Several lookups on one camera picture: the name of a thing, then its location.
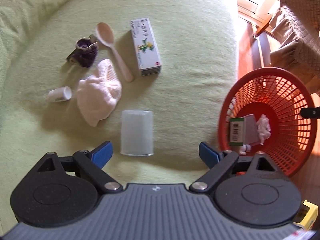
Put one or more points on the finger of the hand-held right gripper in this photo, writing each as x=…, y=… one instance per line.
x=311, y=112

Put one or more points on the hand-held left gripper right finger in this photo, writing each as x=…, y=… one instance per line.
x=208, y=155

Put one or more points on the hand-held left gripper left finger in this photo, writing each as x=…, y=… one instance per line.
x=101, y=155

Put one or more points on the red plastic mesh basket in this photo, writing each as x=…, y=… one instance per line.
x=287, y=130

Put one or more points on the small white plastic piece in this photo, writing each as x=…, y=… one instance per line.
x=243, y=150

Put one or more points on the green cardboard box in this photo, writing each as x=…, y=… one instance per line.
x=237, y=132

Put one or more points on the clear plastic cup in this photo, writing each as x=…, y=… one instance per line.
x=137, y=132

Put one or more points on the white tissue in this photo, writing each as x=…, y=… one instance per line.
x=263, y=127

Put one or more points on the white knitted cloth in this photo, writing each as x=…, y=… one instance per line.
x=98, y=95

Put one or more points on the chair with quilted cover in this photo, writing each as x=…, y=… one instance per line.
x=297, y=30

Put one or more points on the yellow and black object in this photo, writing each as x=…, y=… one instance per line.
x=306, y=215

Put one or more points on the white box with plant print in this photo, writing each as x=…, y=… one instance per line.
x=146, y=47

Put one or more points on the sofa with green cover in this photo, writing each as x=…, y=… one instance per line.
x=175, y=42

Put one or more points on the wooden spoon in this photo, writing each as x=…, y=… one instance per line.
x=105, y=33

